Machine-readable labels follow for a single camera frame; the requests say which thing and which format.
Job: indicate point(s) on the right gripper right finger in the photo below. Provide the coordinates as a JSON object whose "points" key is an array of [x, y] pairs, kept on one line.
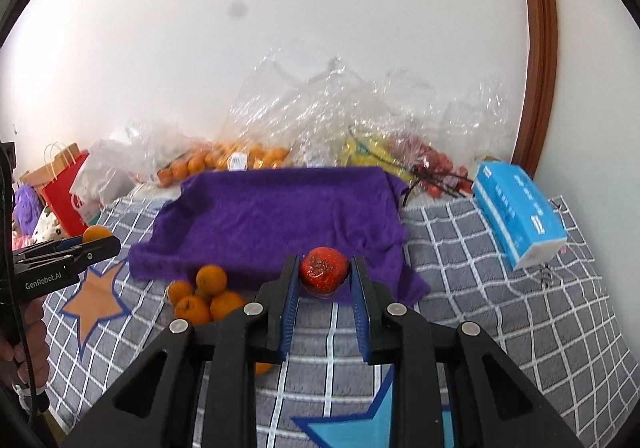
{"points": [[452, 387]]}

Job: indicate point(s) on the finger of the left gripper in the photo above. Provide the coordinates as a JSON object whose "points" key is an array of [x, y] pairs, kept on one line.
{"points": [[75, 259], [48, 247]]}

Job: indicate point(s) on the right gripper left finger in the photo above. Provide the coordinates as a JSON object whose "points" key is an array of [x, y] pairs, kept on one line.
{"points": [[197, 378]]}

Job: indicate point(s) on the oval orange kumquat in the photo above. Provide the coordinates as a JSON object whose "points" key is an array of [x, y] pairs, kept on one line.
{"points": [[95, 232]]}

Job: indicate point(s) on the small red tomato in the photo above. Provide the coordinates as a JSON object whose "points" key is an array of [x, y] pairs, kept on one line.
{"points": [[323, 270]]}

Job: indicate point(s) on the left hand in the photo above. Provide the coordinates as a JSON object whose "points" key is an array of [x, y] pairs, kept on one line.
{"points": [[13, 358]]}

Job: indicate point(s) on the red paper shopping bag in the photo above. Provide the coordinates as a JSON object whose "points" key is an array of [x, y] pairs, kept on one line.
{"points": [[53, 180]]}

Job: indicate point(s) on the large orange tangerine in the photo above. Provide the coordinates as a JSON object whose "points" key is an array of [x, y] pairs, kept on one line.
{"points": [[262, 368]]}

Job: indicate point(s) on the orange tangerine with stem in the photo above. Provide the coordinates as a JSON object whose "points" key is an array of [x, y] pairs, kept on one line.
{"points": [[192, 309]]}

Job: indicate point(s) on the orange tangerine middle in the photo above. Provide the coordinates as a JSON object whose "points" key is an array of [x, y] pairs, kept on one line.
{"points": [[223, 303]]}

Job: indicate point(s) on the orange tangerine back left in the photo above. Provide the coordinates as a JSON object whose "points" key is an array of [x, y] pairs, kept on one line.
{"points": [[177, 290]]}

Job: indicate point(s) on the white plastic bag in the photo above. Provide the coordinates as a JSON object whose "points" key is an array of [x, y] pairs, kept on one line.
{"points": [[143, 153]]}

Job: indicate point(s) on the orange tangerine top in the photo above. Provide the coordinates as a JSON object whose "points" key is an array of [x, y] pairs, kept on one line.
{"points": [[211, 280]]}

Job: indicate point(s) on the grey checkered blanket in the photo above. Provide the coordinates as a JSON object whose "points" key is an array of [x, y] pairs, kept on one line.
{"points": [[556, 322]]}

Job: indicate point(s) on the purple towel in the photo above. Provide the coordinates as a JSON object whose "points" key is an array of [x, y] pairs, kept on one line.
{"points": [[249, 222]]}

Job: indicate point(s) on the bag of small oranges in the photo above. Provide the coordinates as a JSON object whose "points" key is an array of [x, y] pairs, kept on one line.
{"points": [[220, 157]]}

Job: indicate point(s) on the blue tissue pack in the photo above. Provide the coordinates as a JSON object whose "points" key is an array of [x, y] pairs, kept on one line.
{"points": [[522, 218]]}

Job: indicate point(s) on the red cherry tomatoes bunch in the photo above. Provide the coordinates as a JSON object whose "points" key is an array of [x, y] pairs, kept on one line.
{"points": [[429, 169]]}

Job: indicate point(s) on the large clear plastic bag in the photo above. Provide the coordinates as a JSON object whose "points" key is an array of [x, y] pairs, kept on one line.
{"points": [[314, 104]]}

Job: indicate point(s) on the brown wooden door frame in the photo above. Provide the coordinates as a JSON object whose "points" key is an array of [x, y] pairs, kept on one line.
{"points": [[542, 62]]}

